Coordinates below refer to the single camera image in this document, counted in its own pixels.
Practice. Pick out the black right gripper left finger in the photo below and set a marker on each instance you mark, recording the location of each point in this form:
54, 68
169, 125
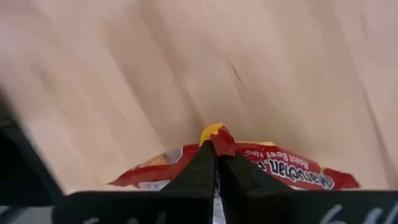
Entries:
192, 180

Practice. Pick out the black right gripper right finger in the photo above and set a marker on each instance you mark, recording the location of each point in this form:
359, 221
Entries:
248, 186

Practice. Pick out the black aluminium table frame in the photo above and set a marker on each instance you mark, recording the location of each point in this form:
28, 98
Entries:
21, 168

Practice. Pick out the red Maruchan ramen pack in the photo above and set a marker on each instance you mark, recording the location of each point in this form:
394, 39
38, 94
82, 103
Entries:
280, 168

